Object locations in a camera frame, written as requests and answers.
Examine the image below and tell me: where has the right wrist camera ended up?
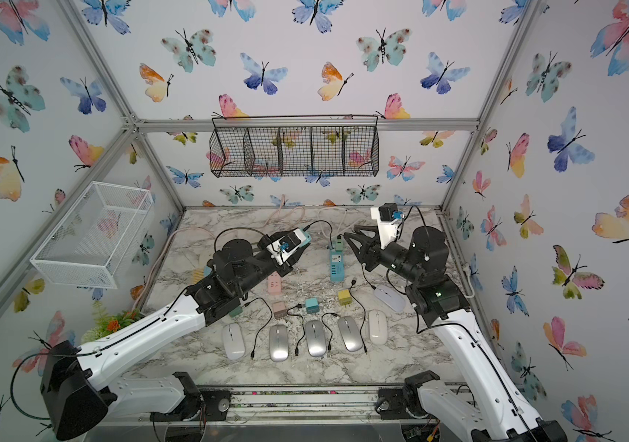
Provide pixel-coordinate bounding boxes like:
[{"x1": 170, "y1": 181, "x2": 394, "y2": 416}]
[{"x1": 371, "y1": 203, "x2": 404, "y2": 250}]

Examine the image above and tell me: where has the black charging cable white mouse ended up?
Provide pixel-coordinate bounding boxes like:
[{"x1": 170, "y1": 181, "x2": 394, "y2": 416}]
[{"x1": 244, "y1": 297, "x2": 275, "y2": 359}]

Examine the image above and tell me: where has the white power cord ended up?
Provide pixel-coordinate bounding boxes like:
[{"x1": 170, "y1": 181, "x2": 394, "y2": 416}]
[{"x1": 313, "y1": 206, "x2": 478, "y2": 300}]

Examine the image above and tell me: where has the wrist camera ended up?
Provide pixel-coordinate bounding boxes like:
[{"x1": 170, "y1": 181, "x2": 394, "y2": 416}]
[
  {"x1": 266, "y1": 228, "x2": 305, "y2": 265},
  {"x1": 371, "y1": 203, "x2": 404, "y2": 250}
]

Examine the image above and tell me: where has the black wire wall basket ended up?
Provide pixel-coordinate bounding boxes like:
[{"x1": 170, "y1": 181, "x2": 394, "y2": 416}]
[{"x1": 207, "y1": 114, "x2": 380, "y2": 178}]

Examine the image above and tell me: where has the white wireless mouse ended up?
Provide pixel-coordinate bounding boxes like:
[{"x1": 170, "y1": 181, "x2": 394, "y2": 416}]
[{"x1": 221, "y1": 322, "x2": 245, "y2": 361}]

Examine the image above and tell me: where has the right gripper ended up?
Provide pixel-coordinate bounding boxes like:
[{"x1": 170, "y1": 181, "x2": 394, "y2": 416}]
[{"x1": 346, "y1": 227, "x2": 428, "y2": 293}]

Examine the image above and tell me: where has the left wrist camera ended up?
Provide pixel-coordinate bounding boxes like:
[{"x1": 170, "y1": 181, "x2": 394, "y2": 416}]
[{"x1": 266, "y1": 228, "x2": 305, "y2": 265}]

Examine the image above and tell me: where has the pink charger plug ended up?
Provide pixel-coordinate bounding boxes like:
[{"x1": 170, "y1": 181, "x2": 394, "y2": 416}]
[{"x1": 272, "y1": 301, "x2": 288, "y2": 320}]

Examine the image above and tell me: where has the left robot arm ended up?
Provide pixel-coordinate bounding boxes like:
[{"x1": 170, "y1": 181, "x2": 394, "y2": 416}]
[{"x1": 40, "y1": 228, "x2": 311, "y2": 441}]

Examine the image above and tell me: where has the pink power strip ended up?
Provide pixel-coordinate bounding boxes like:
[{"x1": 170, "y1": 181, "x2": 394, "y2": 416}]
[{"x1": 266, "y1": 272, "x2": 282, "y2": 297}]

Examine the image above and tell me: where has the lavender mouse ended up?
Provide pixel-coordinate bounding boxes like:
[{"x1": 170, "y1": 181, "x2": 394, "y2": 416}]
[{"x1": 373, "y1": 285, "x2": 406, "y2": 313}]

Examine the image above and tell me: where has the black charging cable silver mouse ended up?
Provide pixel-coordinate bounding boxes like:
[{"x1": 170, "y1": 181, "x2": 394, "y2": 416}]
[{"x1": 286, "y1": 303, "x2": 305, "y2": 357}]

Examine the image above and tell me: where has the teal power strip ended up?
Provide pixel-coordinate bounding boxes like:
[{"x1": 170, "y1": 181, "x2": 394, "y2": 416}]
[{"x1": 329, "y1": 239, "x2": 346, "y2": 283}]

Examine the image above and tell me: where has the yellow green charger plug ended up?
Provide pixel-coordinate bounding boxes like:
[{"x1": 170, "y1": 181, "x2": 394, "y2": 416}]
[{"x1": 338, "y1": 289, "x2": 353, "y2": 306}]

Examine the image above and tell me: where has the white mesh wall basket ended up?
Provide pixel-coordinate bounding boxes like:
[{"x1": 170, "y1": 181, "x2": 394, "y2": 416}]
[{"x1": 30, "y1": 182, "x2": 154, "y2": 289}]

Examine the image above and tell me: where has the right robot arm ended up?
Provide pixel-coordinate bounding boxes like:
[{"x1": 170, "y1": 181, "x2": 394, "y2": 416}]
[{"x1": 344, "y1": 222, "x2": 568, "y2": 441}]

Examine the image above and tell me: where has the teal charger plug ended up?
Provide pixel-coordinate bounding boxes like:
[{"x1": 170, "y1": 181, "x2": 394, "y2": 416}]
[{"x1": 305, "y1": 298, "x2": 320, "y2": 314}]

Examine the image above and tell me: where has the aluminium front rail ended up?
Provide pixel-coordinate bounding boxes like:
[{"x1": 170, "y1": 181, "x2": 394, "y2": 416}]
[{"x1": 98, "y1": 385, "x2": 537, "y2": 427}]

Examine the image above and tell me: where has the artificial potted plant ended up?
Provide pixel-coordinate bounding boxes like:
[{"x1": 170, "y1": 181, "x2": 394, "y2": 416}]
[{"x1": 81, "y1": 301, "x2": 144, "y2": 344}]

